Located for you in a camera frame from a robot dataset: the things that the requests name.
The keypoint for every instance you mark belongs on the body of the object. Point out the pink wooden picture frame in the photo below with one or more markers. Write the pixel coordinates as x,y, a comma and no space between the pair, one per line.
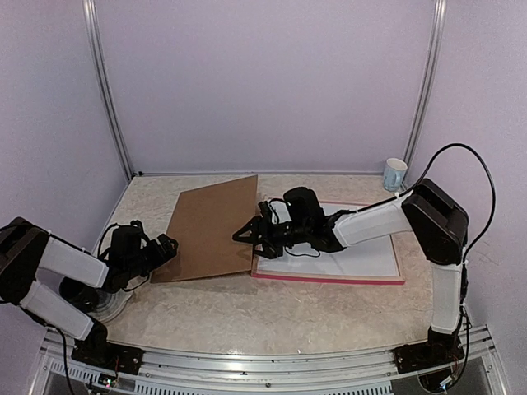
325,280

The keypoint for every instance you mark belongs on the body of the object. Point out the light blue mug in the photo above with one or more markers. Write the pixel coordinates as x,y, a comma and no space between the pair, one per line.
394,173

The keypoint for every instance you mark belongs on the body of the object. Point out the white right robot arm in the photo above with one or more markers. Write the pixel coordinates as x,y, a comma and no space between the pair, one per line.
356,226

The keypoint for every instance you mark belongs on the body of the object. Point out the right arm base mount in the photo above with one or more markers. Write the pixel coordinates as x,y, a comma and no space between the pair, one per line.
438,349

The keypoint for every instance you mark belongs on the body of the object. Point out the black cup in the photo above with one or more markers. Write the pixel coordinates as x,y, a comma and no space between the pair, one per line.
79,295

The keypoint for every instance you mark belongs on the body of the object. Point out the front aluminium rail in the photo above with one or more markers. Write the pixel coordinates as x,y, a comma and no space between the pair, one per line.
163,371

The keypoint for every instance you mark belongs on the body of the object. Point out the brown backing board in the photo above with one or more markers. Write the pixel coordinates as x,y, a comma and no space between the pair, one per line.
203,222

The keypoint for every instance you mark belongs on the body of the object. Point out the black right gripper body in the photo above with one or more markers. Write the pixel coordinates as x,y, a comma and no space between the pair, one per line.
272,240

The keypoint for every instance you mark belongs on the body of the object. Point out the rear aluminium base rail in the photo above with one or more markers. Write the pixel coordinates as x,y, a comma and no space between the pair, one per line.
255,172

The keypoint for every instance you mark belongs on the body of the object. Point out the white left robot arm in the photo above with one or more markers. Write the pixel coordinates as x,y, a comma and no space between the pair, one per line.
33,263

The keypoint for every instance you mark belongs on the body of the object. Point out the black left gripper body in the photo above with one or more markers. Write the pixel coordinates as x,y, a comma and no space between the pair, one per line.
138,267

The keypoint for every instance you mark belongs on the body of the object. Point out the white paper sheets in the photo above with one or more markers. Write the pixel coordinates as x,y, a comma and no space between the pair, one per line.
362,259

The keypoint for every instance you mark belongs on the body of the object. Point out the right aluminium corner post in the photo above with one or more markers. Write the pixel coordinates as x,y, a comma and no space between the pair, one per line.
433,52

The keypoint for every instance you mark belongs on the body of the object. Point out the aluminium corner post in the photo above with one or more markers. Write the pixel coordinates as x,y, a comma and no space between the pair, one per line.
97,53
433,52

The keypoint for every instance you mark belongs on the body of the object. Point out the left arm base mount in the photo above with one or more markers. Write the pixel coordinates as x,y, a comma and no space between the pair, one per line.
96,351

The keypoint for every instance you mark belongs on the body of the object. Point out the left aluminium corner post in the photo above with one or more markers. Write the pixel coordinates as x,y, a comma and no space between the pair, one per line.
97,53

